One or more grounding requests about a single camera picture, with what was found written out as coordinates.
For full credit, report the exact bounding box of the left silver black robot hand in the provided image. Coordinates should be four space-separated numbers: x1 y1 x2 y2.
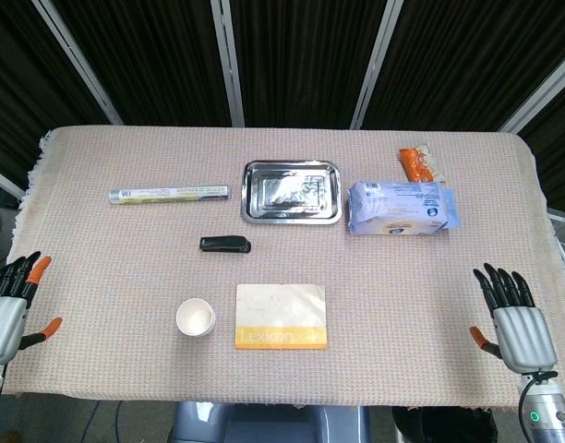
0 251 64 366

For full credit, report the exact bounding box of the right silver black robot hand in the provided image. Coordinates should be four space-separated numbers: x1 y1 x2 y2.
469 262 559 373

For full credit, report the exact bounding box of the black stapler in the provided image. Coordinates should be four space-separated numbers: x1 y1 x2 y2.
198 235 253 254

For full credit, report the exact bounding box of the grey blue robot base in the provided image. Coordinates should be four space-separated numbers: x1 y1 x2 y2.
170 400 372 443

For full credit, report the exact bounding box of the white yellow Lexicon book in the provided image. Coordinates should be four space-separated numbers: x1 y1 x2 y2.
234 282 330 351

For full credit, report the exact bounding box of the black round bin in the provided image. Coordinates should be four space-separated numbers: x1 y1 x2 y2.
391 404 499 443

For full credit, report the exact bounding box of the beige woven tablecloth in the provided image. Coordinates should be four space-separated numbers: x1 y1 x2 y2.
7 125 565 413

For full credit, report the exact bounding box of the light blue wipes pack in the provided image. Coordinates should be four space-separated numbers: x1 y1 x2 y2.
346 180 461 237

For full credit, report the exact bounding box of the white paper cup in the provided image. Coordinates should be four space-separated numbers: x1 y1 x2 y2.
175 297 217 338

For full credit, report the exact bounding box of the orange white snack packet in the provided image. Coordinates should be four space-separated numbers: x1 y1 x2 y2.
398 145 448 184

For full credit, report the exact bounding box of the shiny steel rectangular tray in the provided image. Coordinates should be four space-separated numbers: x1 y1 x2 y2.
240 159 343 226

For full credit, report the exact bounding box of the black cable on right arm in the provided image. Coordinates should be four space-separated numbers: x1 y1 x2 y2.
517 370 559 443

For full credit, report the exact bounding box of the grey partition frame post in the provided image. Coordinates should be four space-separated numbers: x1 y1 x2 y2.
0 162 27 200
210 0 246 127
31 0 125 126
350 0 405 130
498 44 565 133

